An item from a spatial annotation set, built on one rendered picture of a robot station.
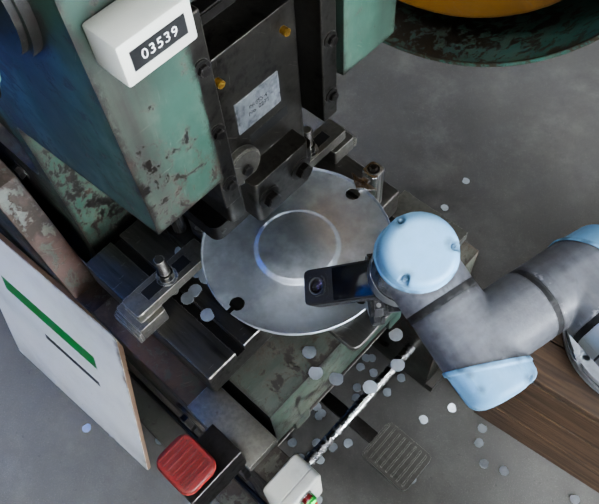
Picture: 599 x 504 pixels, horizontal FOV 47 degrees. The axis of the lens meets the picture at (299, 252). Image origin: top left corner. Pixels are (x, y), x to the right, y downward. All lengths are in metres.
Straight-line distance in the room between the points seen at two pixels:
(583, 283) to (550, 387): 0.77
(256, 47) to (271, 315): 0.39
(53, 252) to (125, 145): 0.62
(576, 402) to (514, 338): 0.80
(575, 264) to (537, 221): 1.35
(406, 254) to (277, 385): 0.51
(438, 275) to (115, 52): 0.33
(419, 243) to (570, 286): 0.15
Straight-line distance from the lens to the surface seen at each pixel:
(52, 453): 1.85
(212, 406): 1.09
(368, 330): 0.96
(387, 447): 1.55
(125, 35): 0.51
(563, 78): 2.41
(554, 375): 1.46
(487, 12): 0.98
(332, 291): 0.82
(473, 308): 0.64
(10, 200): 1.15
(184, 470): 0.94
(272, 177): 0.87
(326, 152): 1.17
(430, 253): 0.62
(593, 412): 1.45
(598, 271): 0.70
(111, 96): 0.58
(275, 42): 0.79
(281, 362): 1.09
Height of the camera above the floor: 1.66
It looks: 60 degrees down
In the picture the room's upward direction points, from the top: 6 degrees counter-clockwise
